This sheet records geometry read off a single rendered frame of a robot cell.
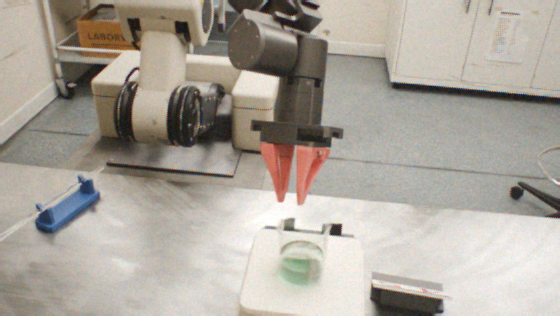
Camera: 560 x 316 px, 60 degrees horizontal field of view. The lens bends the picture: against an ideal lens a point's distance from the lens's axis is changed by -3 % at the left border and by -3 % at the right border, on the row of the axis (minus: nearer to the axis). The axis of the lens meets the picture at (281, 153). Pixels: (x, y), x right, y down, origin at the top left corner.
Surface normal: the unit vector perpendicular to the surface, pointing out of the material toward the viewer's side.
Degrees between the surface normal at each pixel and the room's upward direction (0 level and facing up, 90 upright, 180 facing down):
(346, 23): 90
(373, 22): 90
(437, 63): 90
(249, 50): 68
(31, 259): 0
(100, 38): 91
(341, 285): 0
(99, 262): 0
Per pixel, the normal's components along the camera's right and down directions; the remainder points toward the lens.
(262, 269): 0.04, -0.85
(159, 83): -0.08, 0.10
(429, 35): -0.11, 0.52
